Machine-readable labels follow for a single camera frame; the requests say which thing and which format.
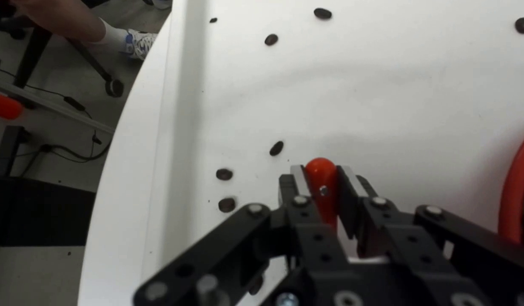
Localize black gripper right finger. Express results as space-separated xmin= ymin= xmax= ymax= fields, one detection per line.
xmin=334 ymin=165 xmax=524 ymax=306

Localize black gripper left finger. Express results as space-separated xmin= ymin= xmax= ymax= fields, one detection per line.
xmin=132 ymin=165 xmax=353 ymax=306

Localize red handled steel spoon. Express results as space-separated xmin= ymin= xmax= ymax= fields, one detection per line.
xmin=302 ymin=155 xmax=343 ymax=230

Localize red bowl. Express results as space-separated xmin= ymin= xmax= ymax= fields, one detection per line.
xmin=494 ymin=126 xmax=524 ymax=247

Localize white rectangular tray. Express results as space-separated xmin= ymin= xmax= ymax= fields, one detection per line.
xmin=76 ymin=0 xmax=524 ymax=306

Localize black floor case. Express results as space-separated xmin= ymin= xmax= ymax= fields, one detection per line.
xmin=0 ymin=174 xmax=98 ymax=250

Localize black office chair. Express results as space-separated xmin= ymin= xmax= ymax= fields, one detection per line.
xmin=0 ymin=0 xmax=127 ymax=99

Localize grey stand leg with clamp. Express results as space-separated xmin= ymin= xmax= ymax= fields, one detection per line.
xmin=0 ymin=84 xmax=113 ymax=138

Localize black floor cables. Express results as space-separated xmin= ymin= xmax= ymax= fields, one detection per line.
xmin=0 ymin=67 xmax=113 ymax=167

